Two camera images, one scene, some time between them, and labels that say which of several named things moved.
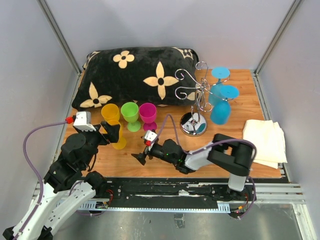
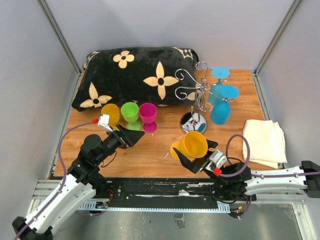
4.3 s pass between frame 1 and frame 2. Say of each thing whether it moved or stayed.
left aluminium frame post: stayed
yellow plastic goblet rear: stayed
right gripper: moved
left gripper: moved
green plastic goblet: stayed
